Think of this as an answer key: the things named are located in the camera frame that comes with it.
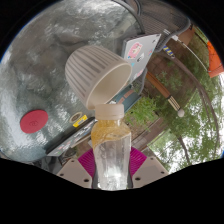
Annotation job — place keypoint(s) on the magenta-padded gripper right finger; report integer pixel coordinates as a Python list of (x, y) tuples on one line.
[(150, 171)]

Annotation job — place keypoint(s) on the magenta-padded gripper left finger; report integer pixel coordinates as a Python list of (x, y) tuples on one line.
[(75, 171)]

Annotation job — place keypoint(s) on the clear plastic bottle white cap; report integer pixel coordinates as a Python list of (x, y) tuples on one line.
[(111, 156)]

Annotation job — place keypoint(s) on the small yellow card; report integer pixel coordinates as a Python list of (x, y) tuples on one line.
[(80, 121)]

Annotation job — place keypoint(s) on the flat round red coaster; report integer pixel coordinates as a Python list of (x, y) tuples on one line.
[(33, 121)]

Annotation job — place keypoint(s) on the white ribbed ceramic mug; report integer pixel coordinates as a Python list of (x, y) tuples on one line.
[(90, 70)]

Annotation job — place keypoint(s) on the yellow blue striped cone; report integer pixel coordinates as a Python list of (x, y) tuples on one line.
[(167, 51)]

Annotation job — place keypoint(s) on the silver laptop with stickers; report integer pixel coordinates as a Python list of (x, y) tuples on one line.
[(140, 50)]

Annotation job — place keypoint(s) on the orange canopy with white pole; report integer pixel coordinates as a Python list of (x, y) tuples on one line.
[(215, 60)]

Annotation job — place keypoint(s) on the grey mesh patio chair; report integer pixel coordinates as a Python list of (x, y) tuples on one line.
[(160, 20)]

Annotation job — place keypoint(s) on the wooden lamp post white globe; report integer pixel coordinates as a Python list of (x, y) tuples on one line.
[(163, 90)]

